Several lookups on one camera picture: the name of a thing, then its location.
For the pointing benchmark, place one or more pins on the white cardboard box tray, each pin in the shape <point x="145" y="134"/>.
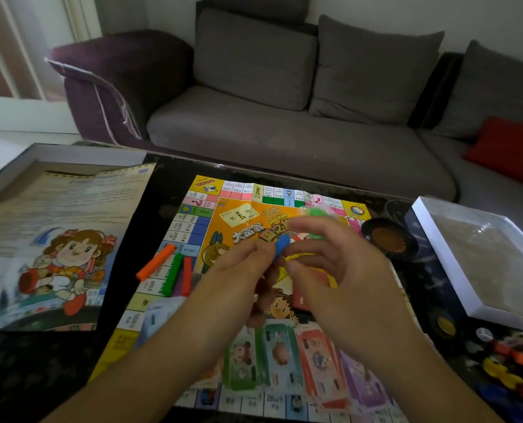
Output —
<point x="486" y="259"/>

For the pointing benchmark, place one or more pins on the grey sofa back cushion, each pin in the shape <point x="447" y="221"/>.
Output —
<point x="254" y="59"/>
<point x="371" y="70"/>
<point x="495" y="92"/>

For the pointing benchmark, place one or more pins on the teal play money stack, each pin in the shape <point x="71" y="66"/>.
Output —
<point x="283" y="356"/>

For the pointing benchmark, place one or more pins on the purple play money stack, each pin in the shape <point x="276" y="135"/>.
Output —
<point x="367" y="383"/>

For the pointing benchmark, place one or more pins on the person's left fingers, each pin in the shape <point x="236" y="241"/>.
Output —
<point x="257" y="259"/>

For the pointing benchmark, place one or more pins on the colourful paper game board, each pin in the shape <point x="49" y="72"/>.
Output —
<point x="226" y="207"/>

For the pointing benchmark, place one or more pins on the grey sofa headrest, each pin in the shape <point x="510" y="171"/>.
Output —
<point x="257" y="6"/>

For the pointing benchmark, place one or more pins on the red cushion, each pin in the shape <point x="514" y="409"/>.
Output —
<point x="508" y="149"/>

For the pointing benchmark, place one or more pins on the person's right hand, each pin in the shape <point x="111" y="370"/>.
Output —
<point x="358" y="295"/>

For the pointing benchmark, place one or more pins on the white window frame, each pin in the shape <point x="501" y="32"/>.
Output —
<point x="32" y="43"/>

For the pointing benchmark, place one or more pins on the green plastic stick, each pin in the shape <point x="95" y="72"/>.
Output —
<point x="172" y="275"/>

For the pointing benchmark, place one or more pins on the orange plastic stick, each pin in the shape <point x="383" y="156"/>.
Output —
<point x="156" y="262"/>
<point x="512" y="353"/>
<point x="187" y="277"/>

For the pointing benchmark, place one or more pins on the cartoon printed instruction sheet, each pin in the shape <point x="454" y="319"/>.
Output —
<point x="63" y="224"/>

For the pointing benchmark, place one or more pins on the person's left forearm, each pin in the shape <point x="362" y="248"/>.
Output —
<point x="155" y="352"/>

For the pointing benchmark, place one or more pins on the light blue play money stack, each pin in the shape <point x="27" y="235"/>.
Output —
<point x="160" y="317"/>

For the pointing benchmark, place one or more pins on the purple and grey sofa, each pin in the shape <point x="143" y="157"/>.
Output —
<point x="288" y="140"/>

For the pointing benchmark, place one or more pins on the black roulette spinner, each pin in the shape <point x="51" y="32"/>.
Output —
<point x="388" y="238"/>

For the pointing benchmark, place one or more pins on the person's right fingers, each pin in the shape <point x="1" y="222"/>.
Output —
<point x="314" y="251"/>

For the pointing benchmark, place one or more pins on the red play money stack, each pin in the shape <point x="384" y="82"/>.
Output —
<point x="321" y="365"/>

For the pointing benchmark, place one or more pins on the green play money stack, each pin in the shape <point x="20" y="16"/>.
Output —
<point x="243" y="363"/>

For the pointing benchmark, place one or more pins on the black disc with yellow centre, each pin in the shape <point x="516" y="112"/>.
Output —
<point x="446" y="325"/>

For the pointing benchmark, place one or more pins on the yellow game piece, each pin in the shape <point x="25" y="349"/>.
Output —
<point x="501" y="372"/>

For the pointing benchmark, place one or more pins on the person's left hand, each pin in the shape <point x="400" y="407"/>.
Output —
<point x="232" y="277"/>

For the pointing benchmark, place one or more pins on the person's right forearm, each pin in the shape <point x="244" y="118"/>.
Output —
<point x="420" y="383"/>

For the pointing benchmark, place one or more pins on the blue game piece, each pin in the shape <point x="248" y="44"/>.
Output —
<point x="281" y="244"/>
<point x="499" y="398"/>

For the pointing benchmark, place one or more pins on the grey cardboard game box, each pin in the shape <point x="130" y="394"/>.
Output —
<point x="67" y="153"/>

